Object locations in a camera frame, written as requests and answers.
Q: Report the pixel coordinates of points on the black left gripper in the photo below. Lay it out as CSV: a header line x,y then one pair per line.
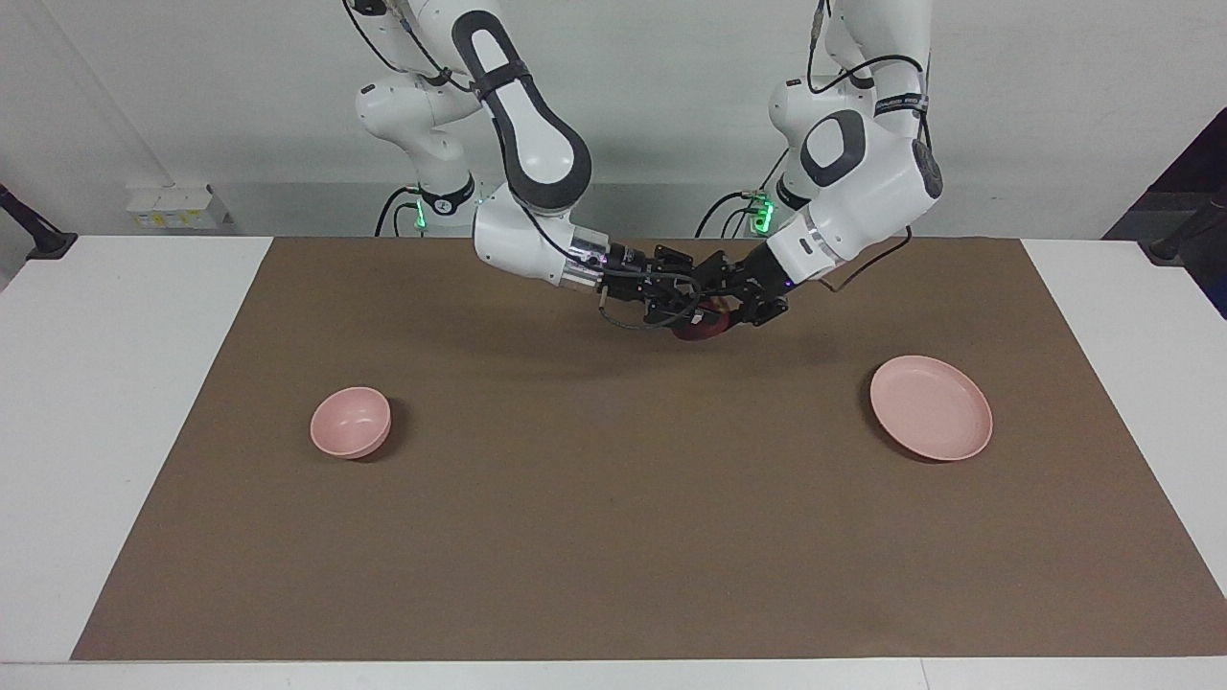
x,y
762,273

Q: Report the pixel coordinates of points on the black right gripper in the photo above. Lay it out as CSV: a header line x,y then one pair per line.
x,y
635,268

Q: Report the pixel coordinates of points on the red apple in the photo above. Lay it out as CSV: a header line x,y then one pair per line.
x,y
700,331

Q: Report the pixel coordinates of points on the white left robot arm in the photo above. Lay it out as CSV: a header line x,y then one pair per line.
x,y
863,182

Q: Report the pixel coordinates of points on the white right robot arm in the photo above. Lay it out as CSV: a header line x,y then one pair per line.
x,y
518,249

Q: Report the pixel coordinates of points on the pink plate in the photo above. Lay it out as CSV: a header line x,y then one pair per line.
x,y
930,407

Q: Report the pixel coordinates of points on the pink bowl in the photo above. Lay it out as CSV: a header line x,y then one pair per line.
x,y
350,422

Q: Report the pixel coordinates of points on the brown table mat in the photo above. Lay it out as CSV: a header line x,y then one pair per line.
x,y
623,498

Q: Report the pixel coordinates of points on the black clamp stand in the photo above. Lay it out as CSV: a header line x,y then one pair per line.
x,y
1184,240
43,244

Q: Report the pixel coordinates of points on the white wall power box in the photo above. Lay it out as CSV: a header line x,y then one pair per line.
x,y
177,208

